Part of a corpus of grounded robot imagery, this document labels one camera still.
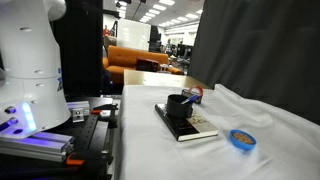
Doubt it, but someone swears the blue bowl with cereal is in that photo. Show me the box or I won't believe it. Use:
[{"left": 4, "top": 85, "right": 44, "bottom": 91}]
[{"left": 229, "top": 129, "right": 257, "bottom": 151}]

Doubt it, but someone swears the black curtain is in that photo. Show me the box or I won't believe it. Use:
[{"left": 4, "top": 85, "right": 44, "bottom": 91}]
[{"left": 188, "top": 0, "right": 320, "bottom": 126}]

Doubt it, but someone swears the grey marker with blue cap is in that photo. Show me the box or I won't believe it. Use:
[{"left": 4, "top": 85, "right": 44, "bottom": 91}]
[{"left": 180, "top": 94, "right": 200, "bottom": 105}]

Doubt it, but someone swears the whiteboard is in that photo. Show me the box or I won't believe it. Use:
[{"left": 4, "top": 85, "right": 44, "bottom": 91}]
[{"left": 116, "top": 18, "right": 152, "bottom": 52}]

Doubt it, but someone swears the black cup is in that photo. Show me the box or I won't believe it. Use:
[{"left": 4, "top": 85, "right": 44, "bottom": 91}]
[{"left": 166, "top": 94, "right": 194, "bottom": 120}]

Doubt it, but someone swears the small aluminium bracket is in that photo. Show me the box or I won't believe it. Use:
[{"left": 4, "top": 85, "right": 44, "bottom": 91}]
[{"left": 72, "top": 108, "right": 85, "bottom": 123}]

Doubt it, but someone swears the dark cushion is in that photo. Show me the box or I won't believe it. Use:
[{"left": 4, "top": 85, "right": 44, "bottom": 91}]
[{"left": 135, "top": 57, "right": 160, "bottom": 73}]

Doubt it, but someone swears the orange sofa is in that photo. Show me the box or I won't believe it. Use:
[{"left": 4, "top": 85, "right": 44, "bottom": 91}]
[{"left": 102, "top": 44, "right": 184, "bottom": 86}]

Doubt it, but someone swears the black orange bar clamp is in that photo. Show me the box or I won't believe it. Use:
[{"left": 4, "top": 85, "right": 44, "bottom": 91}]
[
  {"left": 90, "top": 103, "right": 119, "bottom": 129},
  {"left": 64, "top": 151, "right": 114, "bottom": 180}
]

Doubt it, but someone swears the white tablecloth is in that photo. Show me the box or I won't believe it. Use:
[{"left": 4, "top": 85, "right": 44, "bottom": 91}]
[{"left": 114, "top": 83, "right": 320, "bottom": 180}]

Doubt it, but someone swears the red tape dispenser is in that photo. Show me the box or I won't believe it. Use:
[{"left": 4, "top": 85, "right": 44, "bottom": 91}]
[{"left": 181, "top": 85, "right": 204, "bottom": 105}]

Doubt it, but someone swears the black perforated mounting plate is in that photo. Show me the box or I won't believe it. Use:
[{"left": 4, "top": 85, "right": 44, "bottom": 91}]
[{"left": 0, "top": 96, "right": 119, "bottom": 180}]

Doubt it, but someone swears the aluminium extrusion rail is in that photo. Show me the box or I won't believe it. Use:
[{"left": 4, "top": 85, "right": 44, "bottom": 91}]
[
  {"left": 0, "top": 131, "right": 75, "bottom": 163},
  {"left": 66, "top": 100, "right": 91, "bottom": 111}
]

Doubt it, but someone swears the black and white book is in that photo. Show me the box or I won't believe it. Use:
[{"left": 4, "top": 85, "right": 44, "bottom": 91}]
[{"left": 154, "top": 102, "right": 220, "bottom": 142}]

